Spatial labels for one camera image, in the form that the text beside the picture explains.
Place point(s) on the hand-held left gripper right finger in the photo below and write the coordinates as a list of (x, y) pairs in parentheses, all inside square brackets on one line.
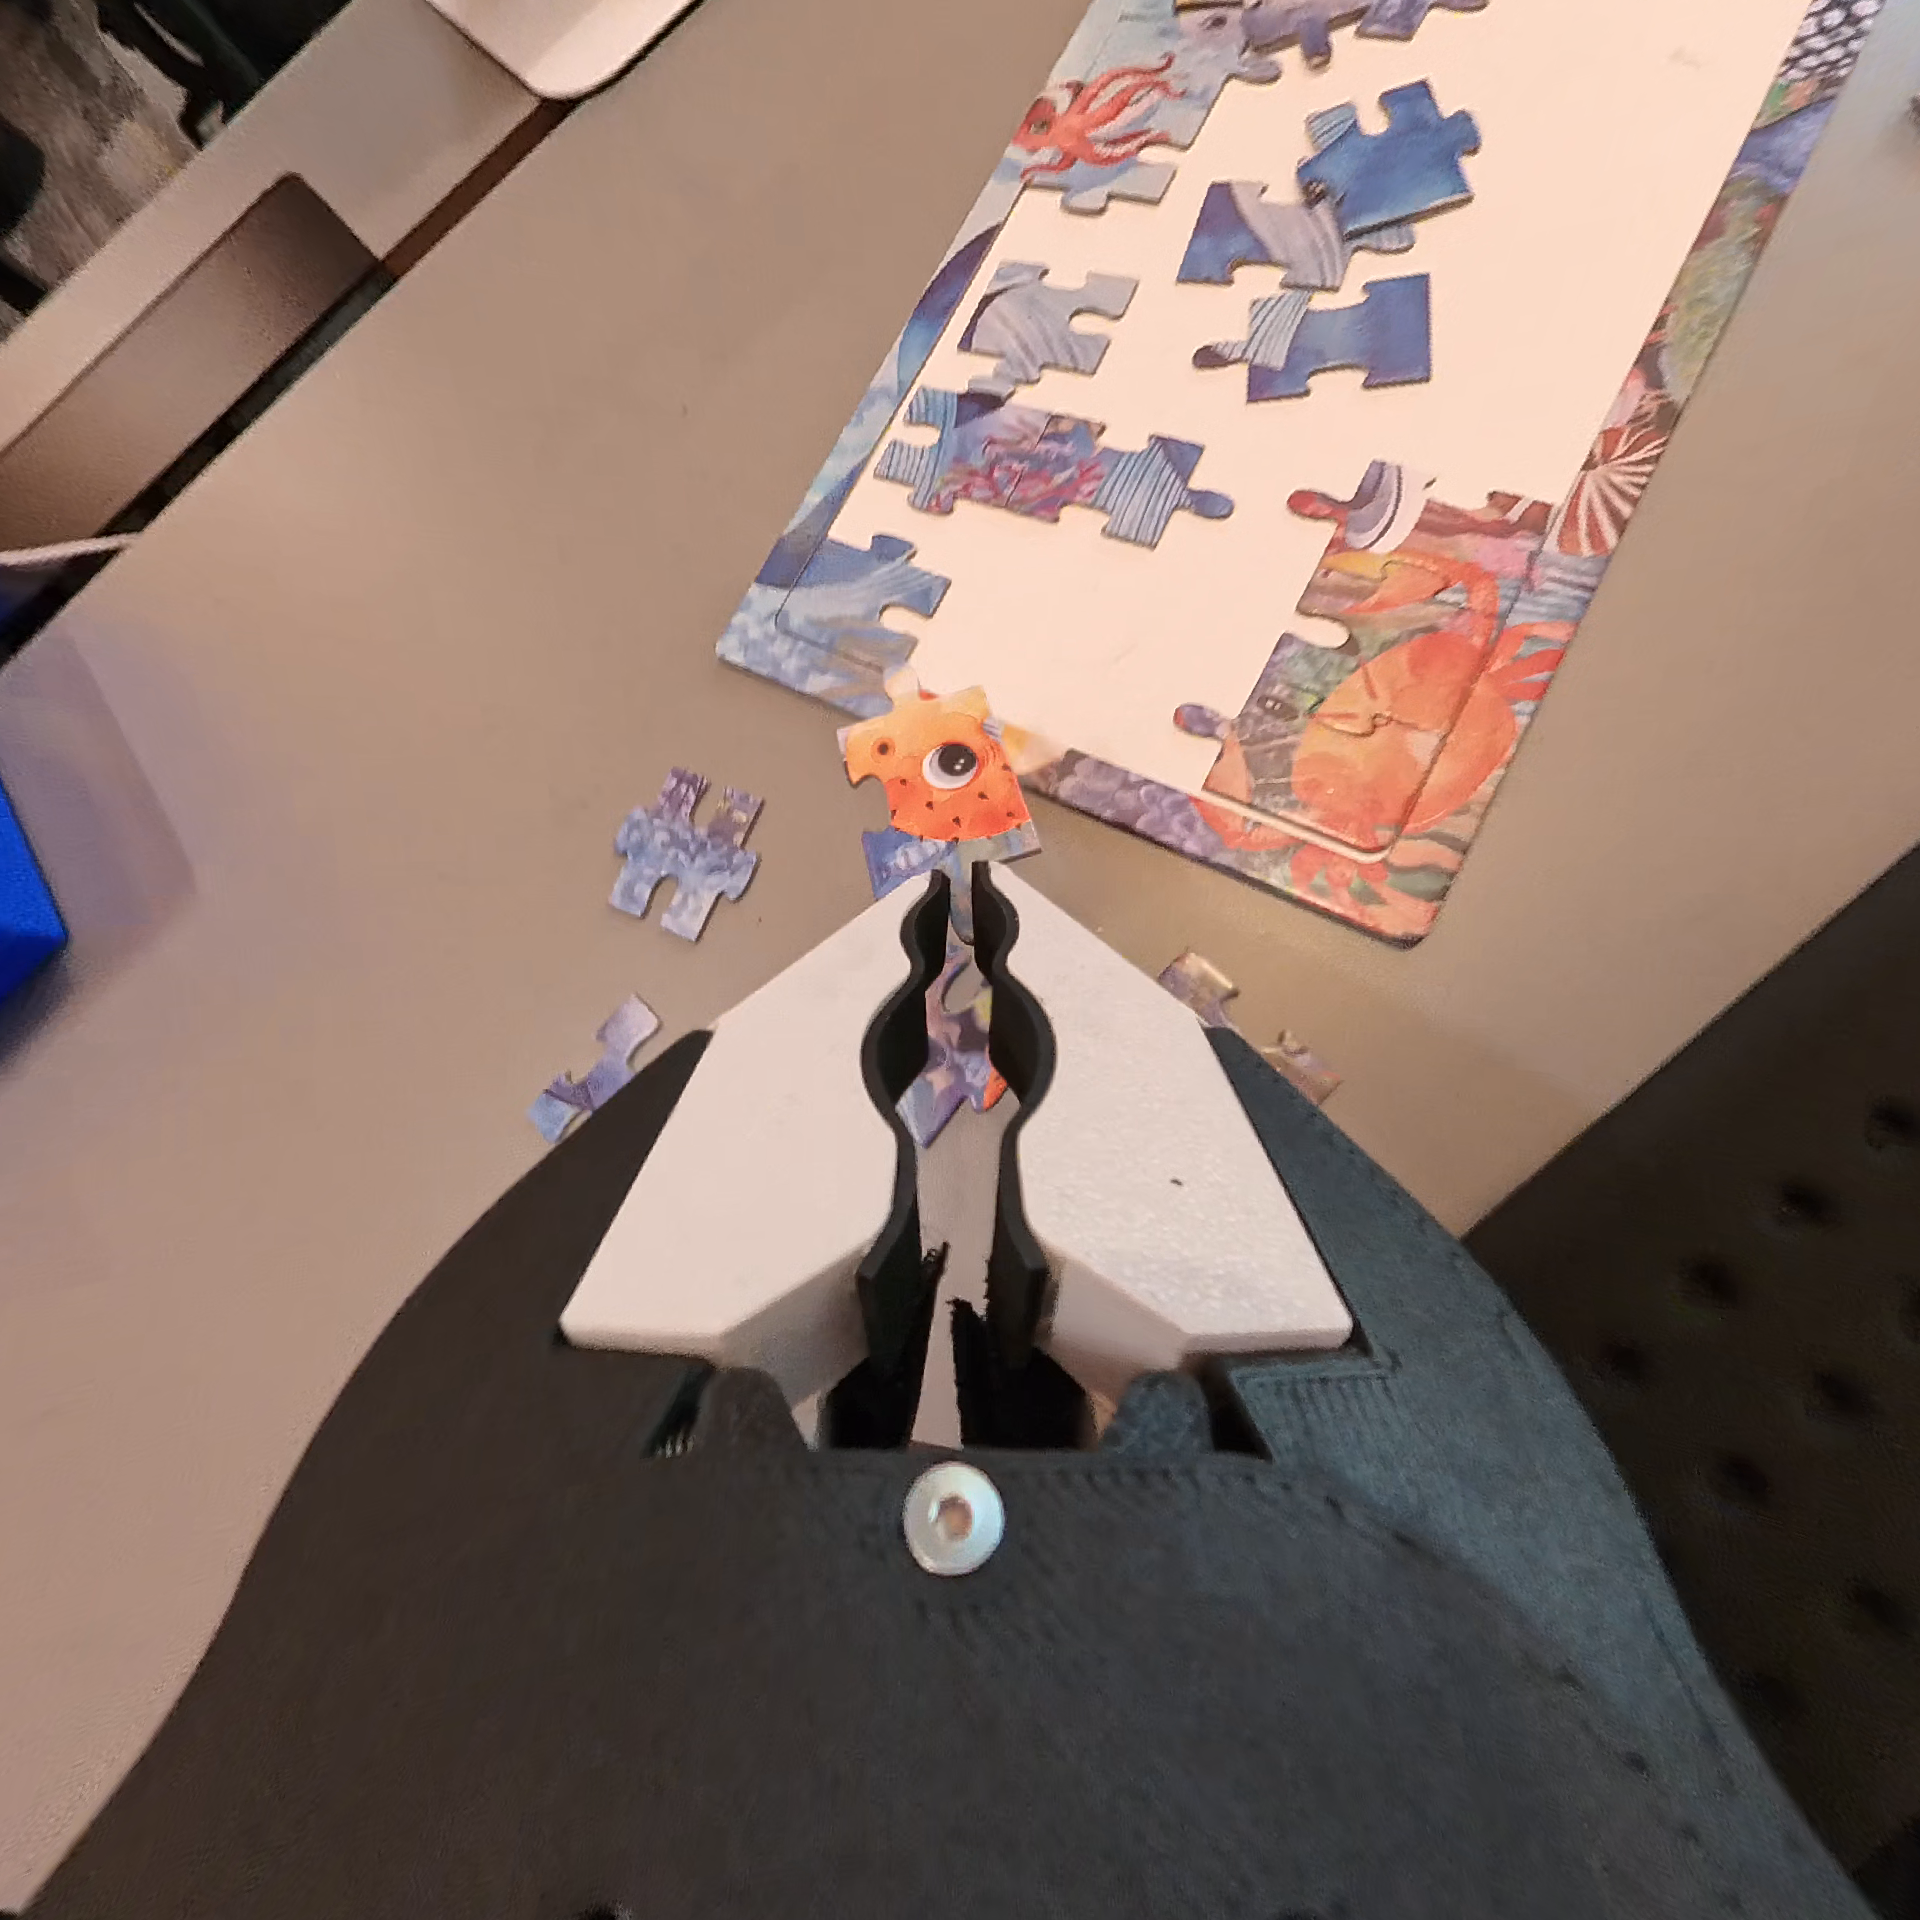
[(1184, 1200)]

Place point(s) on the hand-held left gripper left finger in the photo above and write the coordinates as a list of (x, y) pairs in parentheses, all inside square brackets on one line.
[(720, 1200)]

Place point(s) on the orange pufferfish puzzle piece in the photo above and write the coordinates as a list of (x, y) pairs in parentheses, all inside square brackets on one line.
[(938, 779)]

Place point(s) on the ocean print puzzle board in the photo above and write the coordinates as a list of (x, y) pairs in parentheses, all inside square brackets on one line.
[(1140, 599)]

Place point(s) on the purple seahorse loose piece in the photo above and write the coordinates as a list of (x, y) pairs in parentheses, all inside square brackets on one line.
[(682, 855)]

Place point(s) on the group of assembled puzzle pieces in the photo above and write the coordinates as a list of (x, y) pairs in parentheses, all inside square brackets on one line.
[(1394, 704)]

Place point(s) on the black perforated pad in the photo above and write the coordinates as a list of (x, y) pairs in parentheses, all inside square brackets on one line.
[(1769, 1349)]

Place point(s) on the blue bin with tag sticker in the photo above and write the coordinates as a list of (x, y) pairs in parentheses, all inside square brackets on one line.
[(23, 915)]

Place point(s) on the white stand base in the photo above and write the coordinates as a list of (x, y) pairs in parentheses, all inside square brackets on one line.
[(586, 45)]

